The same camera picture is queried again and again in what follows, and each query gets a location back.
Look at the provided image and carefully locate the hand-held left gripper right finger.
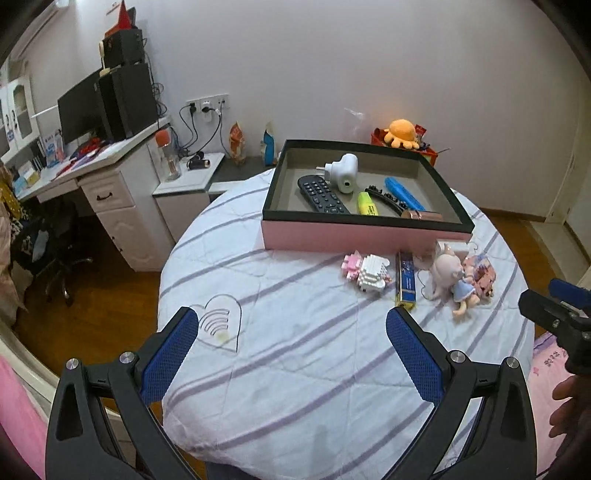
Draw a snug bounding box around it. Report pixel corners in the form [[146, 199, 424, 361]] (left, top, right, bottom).
[[383, 305, 539, 480]]

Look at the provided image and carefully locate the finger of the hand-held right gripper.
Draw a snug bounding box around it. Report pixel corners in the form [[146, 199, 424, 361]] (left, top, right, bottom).
[[518, 288, 591, 342], [549, 278, 591, 303]]

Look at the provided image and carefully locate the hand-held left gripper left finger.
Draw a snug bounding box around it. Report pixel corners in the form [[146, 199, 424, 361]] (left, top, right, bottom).
[[45, 306, 200, 480]]

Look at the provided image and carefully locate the pink toy packet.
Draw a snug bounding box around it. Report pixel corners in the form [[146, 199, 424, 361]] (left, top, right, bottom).
[[463, 253, 498, 298]]

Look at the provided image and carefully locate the blue and gold slim box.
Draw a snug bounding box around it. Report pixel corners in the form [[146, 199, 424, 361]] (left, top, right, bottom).
[[394, 250, 417, 309]]

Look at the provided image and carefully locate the doll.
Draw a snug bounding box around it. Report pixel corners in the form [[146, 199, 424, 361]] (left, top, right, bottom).
[[429, 244, 481, 320]]

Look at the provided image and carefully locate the white and pink block toy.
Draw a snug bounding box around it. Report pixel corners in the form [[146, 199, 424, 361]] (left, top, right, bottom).
[[342, 250, 394, 297]]

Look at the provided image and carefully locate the pink box with black rim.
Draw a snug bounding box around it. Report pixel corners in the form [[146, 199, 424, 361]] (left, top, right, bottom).
[[261, 139, 475, 252]]

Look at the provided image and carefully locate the yellow highlighter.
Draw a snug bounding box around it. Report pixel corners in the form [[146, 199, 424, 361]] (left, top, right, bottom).
[[358, 191, 380, 217]]

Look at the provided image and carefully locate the black hair clip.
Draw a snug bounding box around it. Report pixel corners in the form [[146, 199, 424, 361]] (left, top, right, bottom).
[[364, 186, 407, 217]]

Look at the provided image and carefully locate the blue marker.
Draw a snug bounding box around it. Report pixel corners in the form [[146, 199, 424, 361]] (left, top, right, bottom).
[[385, 176, 426, 210]]

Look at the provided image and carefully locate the black remote control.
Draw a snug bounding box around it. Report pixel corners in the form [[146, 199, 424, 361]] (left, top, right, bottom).
[[297, 175, 352, 214]]

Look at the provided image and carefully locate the white plug-in device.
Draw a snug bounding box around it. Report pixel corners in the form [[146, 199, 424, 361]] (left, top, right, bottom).
[[315, 153, 360, 193]]

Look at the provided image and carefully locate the person's right hand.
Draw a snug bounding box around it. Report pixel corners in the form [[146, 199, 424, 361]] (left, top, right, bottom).
[[549, 375, 585, 439]]

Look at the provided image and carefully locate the pink printed blanket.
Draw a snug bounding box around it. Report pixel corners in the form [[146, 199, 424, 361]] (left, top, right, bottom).
[[526, 332, 583, 476]]

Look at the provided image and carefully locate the white door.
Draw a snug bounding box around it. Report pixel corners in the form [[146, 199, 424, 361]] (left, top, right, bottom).
[[545, 138, 591, 232]]

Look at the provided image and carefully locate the white nightstand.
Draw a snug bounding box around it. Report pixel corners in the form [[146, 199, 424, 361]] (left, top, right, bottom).
[[152, 152, 225, 243]]

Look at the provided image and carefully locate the white desk with drawers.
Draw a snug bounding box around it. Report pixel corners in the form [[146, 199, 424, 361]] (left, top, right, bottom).
[[18, 115, 176, 273]]

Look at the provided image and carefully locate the black office chair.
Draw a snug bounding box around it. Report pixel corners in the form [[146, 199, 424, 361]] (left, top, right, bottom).
[[9, 203, 93, 308]]

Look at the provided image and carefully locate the pink cloth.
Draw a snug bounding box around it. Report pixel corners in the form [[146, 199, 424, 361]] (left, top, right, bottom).
[[0, 355, 47, 480]]

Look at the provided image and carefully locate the low cabinet with dark top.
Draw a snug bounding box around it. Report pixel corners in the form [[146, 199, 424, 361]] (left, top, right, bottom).
[[208, 156, 278, 195]]

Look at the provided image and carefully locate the water bottle with orange lid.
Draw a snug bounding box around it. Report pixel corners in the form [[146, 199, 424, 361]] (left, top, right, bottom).
[[154, 130, 182, 182]]

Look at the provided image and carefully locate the orange snack bag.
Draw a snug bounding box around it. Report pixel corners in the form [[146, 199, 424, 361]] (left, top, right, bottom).
[[228, 122, 246, 165]]

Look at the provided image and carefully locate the orange octopus plush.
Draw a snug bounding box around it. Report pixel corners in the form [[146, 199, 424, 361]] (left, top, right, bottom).
[[382, 119, 421, 149]]

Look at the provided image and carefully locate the red item on desk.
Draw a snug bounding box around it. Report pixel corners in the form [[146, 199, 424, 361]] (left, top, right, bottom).
[[69, 137, 102, 158]]

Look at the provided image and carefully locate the yellow patterned garment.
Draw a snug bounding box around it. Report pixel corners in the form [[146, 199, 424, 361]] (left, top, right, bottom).
[[0, 178, 24, 222]]

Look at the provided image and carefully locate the blue and white bag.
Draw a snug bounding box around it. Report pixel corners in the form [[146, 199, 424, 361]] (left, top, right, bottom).
[[262, 121, 278, 166]]

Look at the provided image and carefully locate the blue and white carton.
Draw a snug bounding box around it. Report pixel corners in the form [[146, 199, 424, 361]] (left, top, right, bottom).
[[44, 129, 64, 167]]

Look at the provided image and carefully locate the clear plastic bag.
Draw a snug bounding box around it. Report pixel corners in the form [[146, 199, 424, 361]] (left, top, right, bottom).
[[344, 107, 375, 134]]

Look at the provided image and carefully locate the black computer tower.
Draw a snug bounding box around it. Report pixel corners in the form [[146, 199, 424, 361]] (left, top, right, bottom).
[[98, 62, 159, 141]]

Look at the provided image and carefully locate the black monitor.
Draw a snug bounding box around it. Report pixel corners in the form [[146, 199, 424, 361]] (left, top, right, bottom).
[[57, 69, 105, 146]]

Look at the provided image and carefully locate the white glass-door cabinet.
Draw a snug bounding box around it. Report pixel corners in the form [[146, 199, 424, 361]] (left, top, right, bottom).
[[0, 76, 38, 160]]

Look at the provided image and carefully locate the black speaker box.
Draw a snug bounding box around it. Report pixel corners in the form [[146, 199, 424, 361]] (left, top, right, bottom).
[[102, 28, 144, 69]]

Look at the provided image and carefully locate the white air conditioner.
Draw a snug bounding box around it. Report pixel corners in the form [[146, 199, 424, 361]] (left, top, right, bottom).
[[9, 0, 61, 58]]

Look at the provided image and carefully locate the black power plug with cable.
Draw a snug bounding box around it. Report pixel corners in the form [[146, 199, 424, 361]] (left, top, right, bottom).
[[178, 102, 204, 155]]

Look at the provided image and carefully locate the white wall power outlet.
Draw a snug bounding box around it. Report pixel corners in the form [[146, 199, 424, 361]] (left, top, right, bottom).
[[186, 93, 229, 112]]

